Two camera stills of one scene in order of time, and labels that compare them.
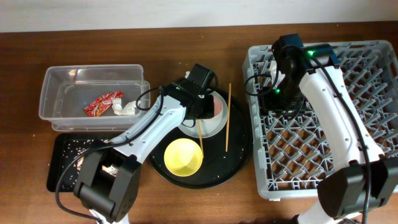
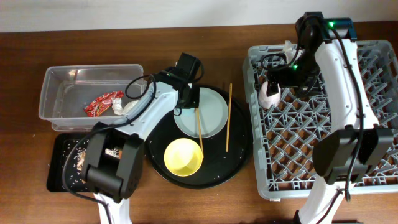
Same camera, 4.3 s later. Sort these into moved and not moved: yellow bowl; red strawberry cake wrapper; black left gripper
Moved: black left gripper
Not moved: yellow bowl; red strawberry cake wrapper
